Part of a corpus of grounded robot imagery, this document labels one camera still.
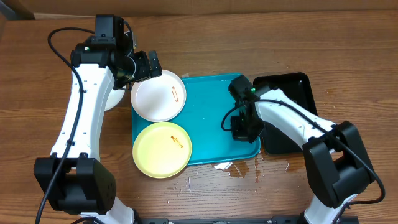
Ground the white plate with red streak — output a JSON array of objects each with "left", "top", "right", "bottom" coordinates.
[{"left": 131, "top": 70, "right": 187, "bottom": 123}]

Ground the white plate with faint stain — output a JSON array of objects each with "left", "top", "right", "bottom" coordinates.
[{"left": 104, "top": 90, "right": 125, "bottom": 111}]

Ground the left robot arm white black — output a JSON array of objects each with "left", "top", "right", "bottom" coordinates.
[{"left": 34, "top": 14, "right": 162, "bottom": 223}]

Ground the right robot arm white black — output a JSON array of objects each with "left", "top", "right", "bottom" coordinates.
[{"left": 226, "top": 73, "right": 381, "bottom": 223}]

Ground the teal plastic tray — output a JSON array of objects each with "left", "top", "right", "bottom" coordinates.
[{"left": 132, "top": 73, "right": 261, "bottom": 165}]

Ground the black plastic tray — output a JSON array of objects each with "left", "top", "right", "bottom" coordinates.
[{"left": 253, "top": 72, "right": 318, "bottom": 155}]

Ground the yellow plate with orange stain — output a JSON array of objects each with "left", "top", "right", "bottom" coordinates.
[{"left": 132, "top": 122, "right": 192, "bottom": 179}]

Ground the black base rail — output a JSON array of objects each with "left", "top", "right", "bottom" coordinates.
[{"left": 133, "top": 215, "right": 361, "bottom": 224}]

